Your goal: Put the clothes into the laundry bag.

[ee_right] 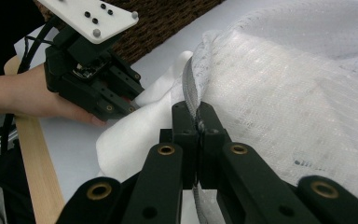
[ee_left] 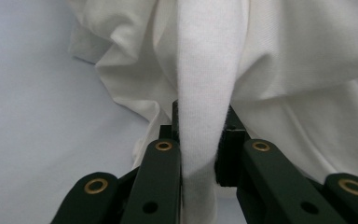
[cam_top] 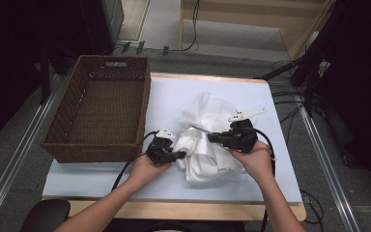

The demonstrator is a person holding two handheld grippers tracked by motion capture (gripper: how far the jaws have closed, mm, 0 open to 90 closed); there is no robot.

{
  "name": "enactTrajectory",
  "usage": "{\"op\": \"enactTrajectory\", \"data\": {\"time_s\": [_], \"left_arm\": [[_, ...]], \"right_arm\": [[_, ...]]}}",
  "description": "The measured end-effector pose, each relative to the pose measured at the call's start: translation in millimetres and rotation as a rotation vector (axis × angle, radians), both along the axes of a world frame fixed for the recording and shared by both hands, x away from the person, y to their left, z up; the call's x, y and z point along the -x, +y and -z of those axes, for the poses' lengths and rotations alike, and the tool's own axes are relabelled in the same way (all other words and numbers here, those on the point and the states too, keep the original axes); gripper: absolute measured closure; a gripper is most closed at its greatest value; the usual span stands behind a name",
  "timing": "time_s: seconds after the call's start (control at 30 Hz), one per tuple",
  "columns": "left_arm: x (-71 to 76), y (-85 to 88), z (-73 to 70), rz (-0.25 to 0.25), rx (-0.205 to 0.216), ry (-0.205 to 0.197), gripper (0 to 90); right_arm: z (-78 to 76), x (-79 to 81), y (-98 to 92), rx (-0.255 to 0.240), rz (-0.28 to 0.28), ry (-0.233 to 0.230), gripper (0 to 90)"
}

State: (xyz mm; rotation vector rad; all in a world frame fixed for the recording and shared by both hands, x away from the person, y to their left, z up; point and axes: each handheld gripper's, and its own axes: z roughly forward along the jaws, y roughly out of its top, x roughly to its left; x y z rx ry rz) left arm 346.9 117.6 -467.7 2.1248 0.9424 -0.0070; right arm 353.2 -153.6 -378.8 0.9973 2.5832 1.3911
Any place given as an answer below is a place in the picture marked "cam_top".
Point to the black stand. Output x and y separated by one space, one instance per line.
302 69

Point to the metal floor rail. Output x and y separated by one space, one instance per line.
328 167
16 151

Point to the grey cabinet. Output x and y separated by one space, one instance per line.
113 17

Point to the black power adapter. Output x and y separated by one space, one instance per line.
126 47
140 47

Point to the white garment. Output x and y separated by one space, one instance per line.
209 161

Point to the light wooden frame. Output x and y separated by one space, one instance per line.
306 29

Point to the person's right hand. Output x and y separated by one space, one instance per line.
257 161

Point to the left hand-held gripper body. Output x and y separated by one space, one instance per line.
159 151

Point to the white table mat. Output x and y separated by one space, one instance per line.
164 96

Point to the brown wicker basket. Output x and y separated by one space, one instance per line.
103 109

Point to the small black plug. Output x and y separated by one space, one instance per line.
165 50

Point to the person's dark clothing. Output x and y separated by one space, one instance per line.
174 226

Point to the person's left hand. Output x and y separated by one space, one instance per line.
145 174

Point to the dark curtain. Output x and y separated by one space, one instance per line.
13 48
360 80

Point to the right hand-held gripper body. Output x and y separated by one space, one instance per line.
243 135

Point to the wooden table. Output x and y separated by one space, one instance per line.
190 211

